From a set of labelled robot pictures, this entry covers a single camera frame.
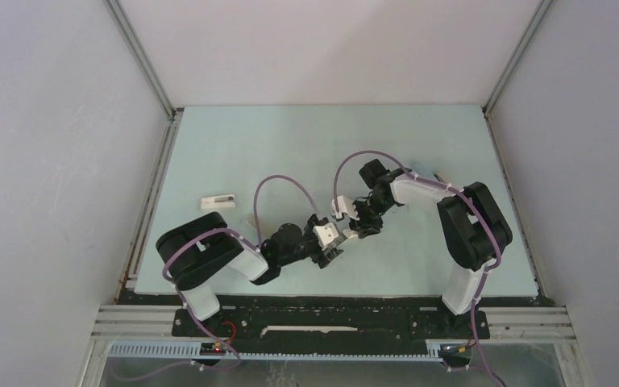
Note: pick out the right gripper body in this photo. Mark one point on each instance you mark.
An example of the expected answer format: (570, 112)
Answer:
(370, 213)

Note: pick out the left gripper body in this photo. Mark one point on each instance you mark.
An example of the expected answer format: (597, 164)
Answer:
(309, 247)

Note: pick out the white stapler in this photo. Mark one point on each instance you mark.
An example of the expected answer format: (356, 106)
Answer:
(218, 202)

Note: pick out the white staple box sleeve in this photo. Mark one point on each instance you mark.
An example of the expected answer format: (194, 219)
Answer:
(350, 234)

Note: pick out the olive green stapler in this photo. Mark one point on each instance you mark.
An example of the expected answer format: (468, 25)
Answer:
(252, 221)

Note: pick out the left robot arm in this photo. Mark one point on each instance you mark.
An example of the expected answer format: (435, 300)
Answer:
(194, 252)

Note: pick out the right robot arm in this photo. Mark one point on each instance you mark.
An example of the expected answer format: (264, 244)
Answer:
(475, 230)

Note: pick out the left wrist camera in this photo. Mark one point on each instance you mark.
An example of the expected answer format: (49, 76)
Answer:
(326, 234)

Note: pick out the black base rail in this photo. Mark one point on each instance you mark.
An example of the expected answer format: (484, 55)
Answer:
(332, 326)

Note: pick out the left aluminium frame post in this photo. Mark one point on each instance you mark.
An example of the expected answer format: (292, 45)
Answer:
(137, 50)

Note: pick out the aluminium frame post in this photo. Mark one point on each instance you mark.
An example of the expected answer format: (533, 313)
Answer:
(540, 13)
(137, 50)

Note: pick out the right aluminium frame post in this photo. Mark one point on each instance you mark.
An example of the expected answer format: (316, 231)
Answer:
(540, 13)

